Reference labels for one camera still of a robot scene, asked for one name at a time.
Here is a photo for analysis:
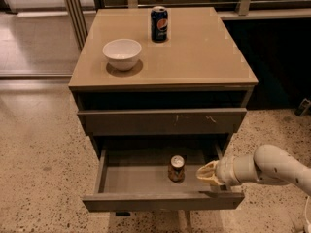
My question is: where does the grey drawer cabinet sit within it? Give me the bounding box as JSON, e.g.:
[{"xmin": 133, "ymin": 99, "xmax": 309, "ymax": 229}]
[{"xmin": 68, "ymin": 7, "xmax": 259, "ymax": 225}]

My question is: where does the white ceramic bowl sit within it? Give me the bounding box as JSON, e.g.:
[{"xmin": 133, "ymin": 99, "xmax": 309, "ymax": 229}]
[{"xmin": 102, "ymin": 39, "xmax": 142, "ymax": 71}]

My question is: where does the blue Pepsi can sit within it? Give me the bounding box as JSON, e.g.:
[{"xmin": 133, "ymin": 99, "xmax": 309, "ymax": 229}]
[{"xmin": 151, "ymin": 6, "xmax": 168, "ymax": 43}]

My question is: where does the white cable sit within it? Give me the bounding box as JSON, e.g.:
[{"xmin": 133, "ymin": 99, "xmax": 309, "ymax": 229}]
[{"xmin": 302, "ymin": 194, "xmax": 311, "ymax": 233}]

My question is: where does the orange soda can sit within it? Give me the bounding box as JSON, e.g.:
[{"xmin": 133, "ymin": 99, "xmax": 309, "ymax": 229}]
[{"xmin": 168, "ymin": 155, "xmax": 185, "ymax": 183}]

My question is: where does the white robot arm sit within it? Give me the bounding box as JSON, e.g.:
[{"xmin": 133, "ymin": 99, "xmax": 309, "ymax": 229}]
[{"xmin": 196, "ymin": 145, "xmax": 311, "ymax": 195}]

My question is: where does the open middle drawer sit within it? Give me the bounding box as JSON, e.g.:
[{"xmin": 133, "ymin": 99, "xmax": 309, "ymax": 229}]
[{"xmin": 83, "ymin": 145, "xmax": 244, "ymax": 212}]

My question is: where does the small dark floor object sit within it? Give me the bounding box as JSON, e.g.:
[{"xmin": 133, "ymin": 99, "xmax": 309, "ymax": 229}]
[{"xmin": 294, "ymin": 98, "xmax": 311, "ymax": 117}]

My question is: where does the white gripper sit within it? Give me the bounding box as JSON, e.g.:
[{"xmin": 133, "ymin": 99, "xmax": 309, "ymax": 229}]
[{"xmin": 196, "ymin": 156, "xmax": 240, "ymax": 186}]

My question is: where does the closed top drawer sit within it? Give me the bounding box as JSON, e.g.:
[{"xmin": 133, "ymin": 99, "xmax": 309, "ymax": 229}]
[{"xmin": 78, "ymin": 108, "xmax": 246, "ymax": 136}]

